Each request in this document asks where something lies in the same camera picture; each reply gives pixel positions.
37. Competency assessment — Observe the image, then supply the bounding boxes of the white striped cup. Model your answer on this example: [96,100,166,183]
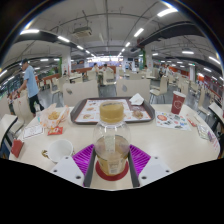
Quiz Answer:
[41,138,74,164]

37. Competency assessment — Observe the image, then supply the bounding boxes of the pink paper slip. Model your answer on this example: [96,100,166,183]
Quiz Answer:
[208,131,221,153]

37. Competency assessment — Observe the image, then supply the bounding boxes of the group of ceiling lights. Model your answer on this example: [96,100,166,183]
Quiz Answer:
[0,6,224,84]

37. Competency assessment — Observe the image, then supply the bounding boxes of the red box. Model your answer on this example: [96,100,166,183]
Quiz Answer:
[10,138,25,159]

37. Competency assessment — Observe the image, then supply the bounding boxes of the clear tea drink bottle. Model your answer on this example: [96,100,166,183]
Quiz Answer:
[92,100,132,177]

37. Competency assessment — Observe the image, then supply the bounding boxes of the flat round red coaster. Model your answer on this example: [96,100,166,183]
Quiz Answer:
[94,160,130,182]

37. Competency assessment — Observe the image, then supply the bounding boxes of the beige black-edged table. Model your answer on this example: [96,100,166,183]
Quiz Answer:
[208,101,224,126]
[0,114,18,151]

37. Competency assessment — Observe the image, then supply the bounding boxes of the printed paper tray liner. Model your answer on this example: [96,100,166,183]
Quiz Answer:
[74,98,153,123]

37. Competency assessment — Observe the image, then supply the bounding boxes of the crumpled white napkin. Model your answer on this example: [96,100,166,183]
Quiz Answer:
[128,92,145,107]

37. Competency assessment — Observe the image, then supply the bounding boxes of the red paper cup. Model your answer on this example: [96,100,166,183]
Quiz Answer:
[170,90,187,116]

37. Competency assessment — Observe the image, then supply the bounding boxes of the ceiling air conditioner unit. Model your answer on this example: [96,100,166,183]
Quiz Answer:
[72,26,93,38]

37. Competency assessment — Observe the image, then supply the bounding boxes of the person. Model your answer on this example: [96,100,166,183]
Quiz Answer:
[158,63,169,79]
[101,63,113,74]
[91,62,101,76]
[16,58,45,118]

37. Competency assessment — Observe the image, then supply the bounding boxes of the group of beige chairs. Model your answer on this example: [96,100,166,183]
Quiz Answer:
[0,64,224,121]

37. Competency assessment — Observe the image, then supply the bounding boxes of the small clear teal bottle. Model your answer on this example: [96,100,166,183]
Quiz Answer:
[34,103,43,123]

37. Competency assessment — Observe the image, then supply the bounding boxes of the clear plastic packet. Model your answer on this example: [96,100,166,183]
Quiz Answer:
[196,123,213,141]

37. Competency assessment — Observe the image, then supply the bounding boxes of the white card with red border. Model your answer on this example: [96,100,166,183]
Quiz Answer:
[22,123,45,140]

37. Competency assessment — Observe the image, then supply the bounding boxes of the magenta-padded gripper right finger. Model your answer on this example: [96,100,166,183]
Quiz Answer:
[128,143,174,188]

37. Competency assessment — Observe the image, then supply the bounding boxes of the beige chair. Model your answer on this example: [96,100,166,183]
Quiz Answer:
[62,79,100,108]
[115,78,152,103]

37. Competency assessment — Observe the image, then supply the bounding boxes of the red sauce packet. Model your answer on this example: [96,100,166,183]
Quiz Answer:
[47,126,64,136]

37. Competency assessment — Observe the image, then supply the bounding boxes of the colourful printed flyer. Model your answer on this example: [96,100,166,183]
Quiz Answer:
[154,110,192,132]

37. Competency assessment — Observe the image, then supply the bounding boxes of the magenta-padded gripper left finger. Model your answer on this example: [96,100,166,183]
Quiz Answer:
[49,143,98,188]

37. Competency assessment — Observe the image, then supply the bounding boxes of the brown food tray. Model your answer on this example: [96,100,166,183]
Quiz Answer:
[70,96,156,126]

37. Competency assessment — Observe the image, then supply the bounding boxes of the small red packet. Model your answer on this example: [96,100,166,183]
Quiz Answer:
[186,117,198,128]

